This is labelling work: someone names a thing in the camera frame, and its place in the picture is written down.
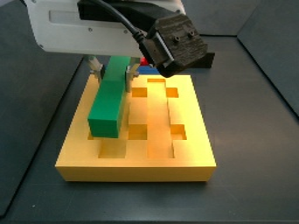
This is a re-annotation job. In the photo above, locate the black front block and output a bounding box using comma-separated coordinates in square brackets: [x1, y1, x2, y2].
[191, 52, 215, 68]

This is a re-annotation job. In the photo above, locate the yellow slotted board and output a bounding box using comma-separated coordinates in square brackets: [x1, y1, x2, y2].
[55, 75, 216, 182]

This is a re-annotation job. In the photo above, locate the black camera cable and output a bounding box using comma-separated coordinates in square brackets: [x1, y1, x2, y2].
[90, 0, 147, 42]

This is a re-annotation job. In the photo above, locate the blue flat bar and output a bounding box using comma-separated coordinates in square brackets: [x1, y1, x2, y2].
[136, 66, 159, 74]

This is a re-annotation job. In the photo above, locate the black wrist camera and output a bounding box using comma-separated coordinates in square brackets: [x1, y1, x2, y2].
[147, 14, 208, 78]

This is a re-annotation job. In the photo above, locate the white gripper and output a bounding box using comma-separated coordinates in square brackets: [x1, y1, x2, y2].
[23, 0, 187, 93]

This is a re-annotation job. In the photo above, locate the green rectangular block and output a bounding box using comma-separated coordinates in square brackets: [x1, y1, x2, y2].
[88, 56, 131, 138]

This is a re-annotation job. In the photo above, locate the red H-shaped block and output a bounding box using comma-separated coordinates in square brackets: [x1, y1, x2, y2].
[140, 57, 148, 66]

